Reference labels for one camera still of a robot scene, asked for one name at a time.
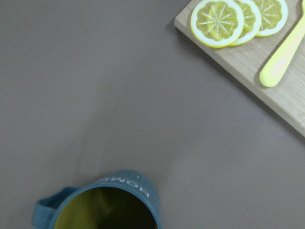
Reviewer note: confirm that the blue cup with handle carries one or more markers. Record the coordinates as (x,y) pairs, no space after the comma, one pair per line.
(123,199)

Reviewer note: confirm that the bamboo cutting board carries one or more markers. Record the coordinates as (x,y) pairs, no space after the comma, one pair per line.
(245,62)

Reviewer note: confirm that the yellow plastic knife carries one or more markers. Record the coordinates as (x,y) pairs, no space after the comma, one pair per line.
(276,66)

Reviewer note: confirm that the lemon slice middle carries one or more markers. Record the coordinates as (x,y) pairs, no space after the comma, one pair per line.
(252,21)

